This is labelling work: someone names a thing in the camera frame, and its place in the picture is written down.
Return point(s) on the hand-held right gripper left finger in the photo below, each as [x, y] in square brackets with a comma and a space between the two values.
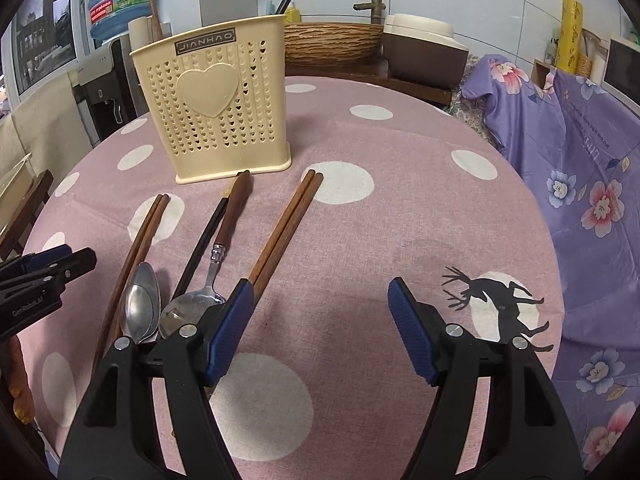
[231, 327]

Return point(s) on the cream plastic utensil holder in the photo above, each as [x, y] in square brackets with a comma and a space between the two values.
[210, 110]

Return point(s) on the white microwave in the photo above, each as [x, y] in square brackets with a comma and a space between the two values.
[622, 72]

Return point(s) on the all-steel spoon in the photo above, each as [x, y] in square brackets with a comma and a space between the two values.
[142, 302]

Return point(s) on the blue water jug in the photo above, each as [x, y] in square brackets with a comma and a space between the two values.
[117, 0]

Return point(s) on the brass faucet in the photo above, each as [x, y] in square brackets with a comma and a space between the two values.
[374, 7]

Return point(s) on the dark wooden chair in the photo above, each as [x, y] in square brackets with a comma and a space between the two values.
[25, 210]

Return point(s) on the water dispenser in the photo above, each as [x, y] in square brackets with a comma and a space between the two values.
[95, 85]

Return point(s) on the yellow roll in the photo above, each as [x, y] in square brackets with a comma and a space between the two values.
[571, 35]

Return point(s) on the beige cloth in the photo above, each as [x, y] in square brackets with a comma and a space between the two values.
[45, 125]

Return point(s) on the person's left hand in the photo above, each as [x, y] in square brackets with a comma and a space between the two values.
[21, 385]

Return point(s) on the brown and cream rice cooker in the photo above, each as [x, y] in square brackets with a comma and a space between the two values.
[422, 52]

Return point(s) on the woven brown basin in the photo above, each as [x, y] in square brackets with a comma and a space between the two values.
[330, 40]

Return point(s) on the black chopstick with gold tip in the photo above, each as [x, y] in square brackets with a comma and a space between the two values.
[207, 237]

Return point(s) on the pink polka-dot tablecloth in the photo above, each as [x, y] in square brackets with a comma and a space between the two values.
[360, 240]

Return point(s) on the white paper roll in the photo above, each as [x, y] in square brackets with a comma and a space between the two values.
[139, 32]

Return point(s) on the window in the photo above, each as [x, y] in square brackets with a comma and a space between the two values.
[42, 25]

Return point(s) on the purple floral cloth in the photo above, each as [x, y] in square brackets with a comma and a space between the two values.
[580, 160]

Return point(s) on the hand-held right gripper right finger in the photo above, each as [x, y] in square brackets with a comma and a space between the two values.
[412, 327]

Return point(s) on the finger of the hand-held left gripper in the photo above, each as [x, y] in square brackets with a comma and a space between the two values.
[47, 255]
[75, 264]

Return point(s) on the dark wooden counter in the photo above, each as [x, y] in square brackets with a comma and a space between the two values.
[350, 71]

